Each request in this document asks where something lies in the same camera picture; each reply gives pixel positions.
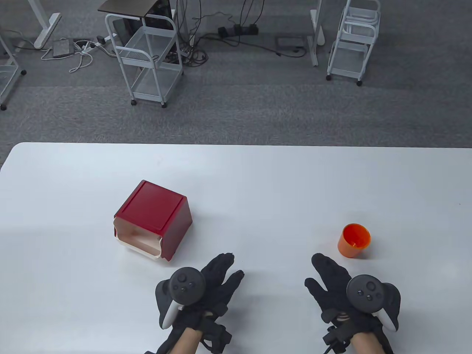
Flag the black computer tower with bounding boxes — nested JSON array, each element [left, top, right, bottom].
[[124, 0, 176, 37]]

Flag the white cable coil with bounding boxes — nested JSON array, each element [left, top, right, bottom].
[[40, 37, 93, 73]]

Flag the red tea bag box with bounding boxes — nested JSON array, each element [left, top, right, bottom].
[[112, 180, 193, 262]]

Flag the person's left forearm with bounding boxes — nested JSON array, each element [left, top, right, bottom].
[[173, 327, 204, 354]]

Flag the grey flat floor device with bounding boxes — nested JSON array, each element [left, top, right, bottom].
[[276, 36, 307, 53]]

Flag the grey box on floor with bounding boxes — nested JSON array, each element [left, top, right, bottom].
[[52, 39, 73, 58]]

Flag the person's right hand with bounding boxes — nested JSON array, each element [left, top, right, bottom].
[[305, 253, 401, 334]]

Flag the person's right forearm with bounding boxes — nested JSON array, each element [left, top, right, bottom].
[[350, 330, 384, 354]]

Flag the orange cup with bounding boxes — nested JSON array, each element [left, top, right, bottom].
[[337, 223, 371, 258]]

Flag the dark brown side table top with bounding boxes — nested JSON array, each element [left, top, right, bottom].
[[98, 0, 163, 18]]

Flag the stacked white wire carts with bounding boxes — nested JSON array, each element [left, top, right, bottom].
[[326, 0, 381, 87]]

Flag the black power strip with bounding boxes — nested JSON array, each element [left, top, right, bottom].
[[218, 24, 258, 37]]

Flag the white power strip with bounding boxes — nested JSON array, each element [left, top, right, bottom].
[[82, 34, 112, 50]]

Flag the black cable bundle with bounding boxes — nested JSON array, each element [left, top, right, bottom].
[[168, 0, 267, 67]]

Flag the white cart with black casters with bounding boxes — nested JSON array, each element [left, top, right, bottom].
[[0, 31, 27, 111]]

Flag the white wire basket cart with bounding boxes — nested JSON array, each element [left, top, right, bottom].
[[105, 13, 184, 108]]

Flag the person's left hand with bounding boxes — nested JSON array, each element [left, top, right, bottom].
[[155, 253, 245, 334]]

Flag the white desk leg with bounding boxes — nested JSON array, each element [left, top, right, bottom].
[[308, 0, 326, 67], [28, 0, 62, 49]]

